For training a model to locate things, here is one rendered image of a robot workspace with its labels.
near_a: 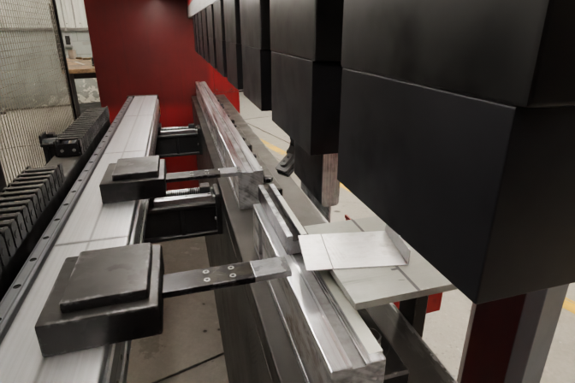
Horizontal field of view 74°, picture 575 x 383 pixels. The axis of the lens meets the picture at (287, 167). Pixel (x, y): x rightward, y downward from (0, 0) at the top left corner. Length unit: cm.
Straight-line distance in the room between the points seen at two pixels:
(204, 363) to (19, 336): 132
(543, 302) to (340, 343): 73
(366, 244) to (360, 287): 9
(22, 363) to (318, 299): 31
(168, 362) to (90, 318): 139
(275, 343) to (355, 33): 44
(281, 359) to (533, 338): 74
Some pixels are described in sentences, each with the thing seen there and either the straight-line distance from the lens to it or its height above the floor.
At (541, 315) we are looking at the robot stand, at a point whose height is 65.
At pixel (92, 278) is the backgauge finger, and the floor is 103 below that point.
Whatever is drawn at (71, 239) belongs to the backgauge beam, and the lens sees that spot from 66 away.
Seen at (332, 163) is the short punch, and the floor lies 115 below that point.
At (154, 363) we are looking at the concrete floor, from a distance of 183.
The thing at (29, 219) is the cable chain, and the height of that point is 102.
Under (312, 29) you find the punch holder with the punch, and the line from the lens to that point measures 32.
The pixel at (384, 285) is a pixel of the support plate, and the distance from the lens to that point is 48.
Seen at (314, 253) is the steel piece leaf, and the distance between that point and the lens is 52.
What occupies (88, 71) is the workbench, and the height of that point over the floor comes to 87.
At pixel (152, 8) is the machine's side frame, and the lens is 255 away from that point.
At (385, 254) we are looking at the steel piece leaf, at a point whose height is 100.
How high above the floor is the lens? 128
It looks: 20 degrees down
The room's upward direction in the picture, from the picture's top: straight up
